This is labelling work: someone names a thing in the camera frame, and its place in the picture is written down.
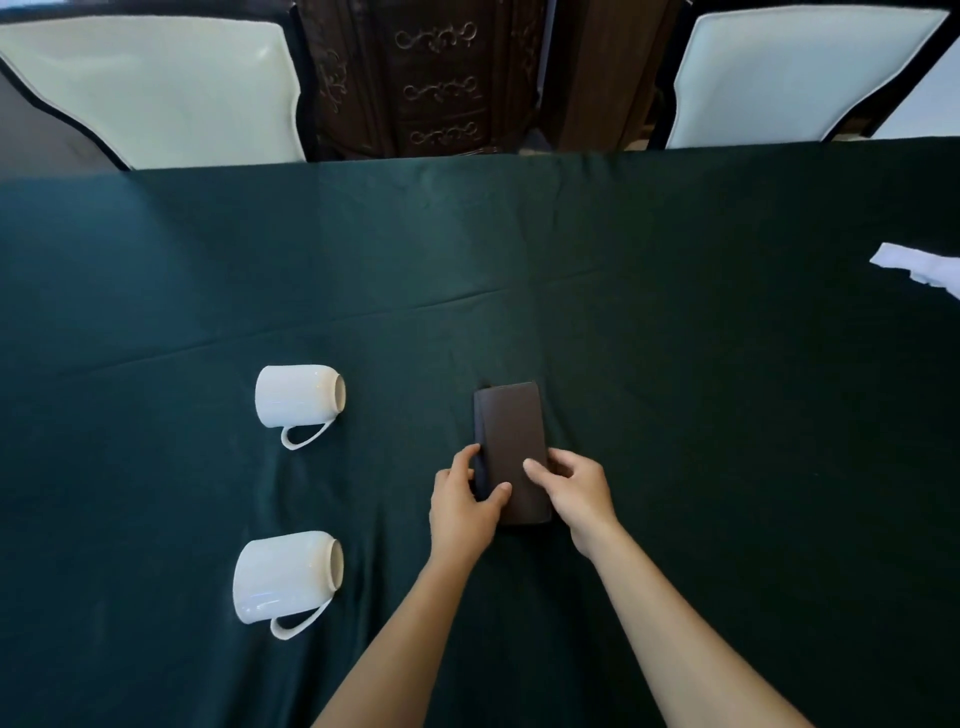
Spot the person's right forearm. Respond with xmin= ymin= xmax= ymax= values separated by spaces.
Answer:
xmin=588 ymin=519 xmax=815 ymax=728

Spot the person's left hand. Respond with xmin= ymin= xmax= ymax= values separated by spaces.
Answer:
xmin=429 ymin=444 xmax=513 ymax=573

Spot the person's left forearm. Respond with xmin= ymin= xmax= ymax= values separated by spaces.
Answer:
xmin=311 ymin=551 xmax=481 ymax=728

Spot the carved dark wooden cabinet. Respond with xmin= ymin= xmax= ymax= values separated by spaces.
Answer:
xmin=296 ymin=0 xmax=556 ymax=160

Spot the white ceramic mug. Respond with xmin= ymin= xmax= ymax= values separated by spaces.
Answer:
xmin=254 ymin=364 xmax=348 ymax=452
xmin=231 ymin=531 xmax=346 ymax=642

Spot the dark green tablecloth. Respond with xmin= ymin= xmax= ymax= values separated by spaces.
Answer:
xmin=0 ymin=136 xmax=960 ymax=728

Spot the white cloth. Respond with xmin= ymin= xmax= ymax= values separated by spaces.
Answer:
xmin=869 ymin=242 xmax=960 ymax=303

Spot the person's right hand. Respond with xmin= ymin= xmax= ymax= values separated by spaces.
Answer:
xmin=522 ymin=447 xmax=623 ymax=562

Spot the white upholstered chair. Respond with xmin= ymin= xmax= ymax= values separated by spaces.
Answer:
xmin=0 ymin=3 xmax=310 ymax=172
xmin=651 ymin=0 xmax=960 ymax=151

